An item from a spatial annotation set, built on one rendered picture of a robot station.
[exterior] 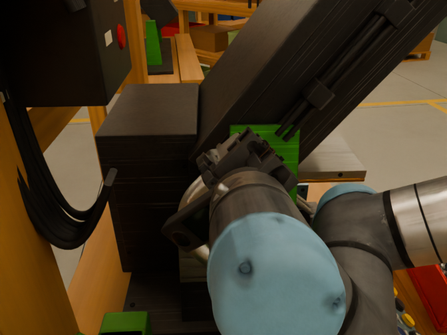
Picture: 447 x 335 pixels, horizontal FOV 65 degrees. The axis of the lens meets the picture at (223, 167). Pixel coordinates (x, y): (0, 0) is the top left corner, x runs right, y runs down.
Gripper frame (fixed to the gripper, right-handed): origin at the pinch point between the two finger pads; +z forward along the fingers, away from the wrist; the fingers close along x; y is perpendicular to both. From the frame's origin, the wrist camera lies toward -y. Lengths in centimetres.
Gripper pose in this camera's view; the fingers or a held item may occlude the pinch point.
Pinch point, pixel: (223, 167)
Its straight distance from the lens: 52.7
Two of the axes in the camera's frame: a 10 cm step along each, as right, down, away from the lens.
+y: 7.1, -6.9, -1.5
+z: -0.4, -2.6, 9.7
